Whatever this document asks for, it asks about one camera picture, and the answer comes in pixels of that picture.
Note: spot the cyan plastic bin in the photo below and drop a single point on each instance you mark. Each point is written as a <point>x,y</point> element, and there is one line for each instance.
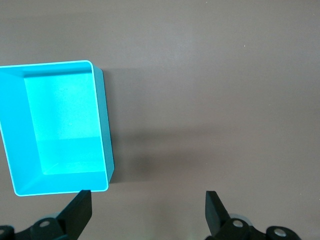
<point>67,125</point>

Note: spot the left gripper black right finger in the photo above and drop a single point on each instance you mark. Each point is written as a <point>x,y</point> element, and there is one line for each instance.
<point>215,215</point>

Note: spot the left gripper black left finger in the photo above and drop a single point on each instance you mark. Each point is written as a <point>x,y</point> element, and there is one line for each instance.
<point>77,215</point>

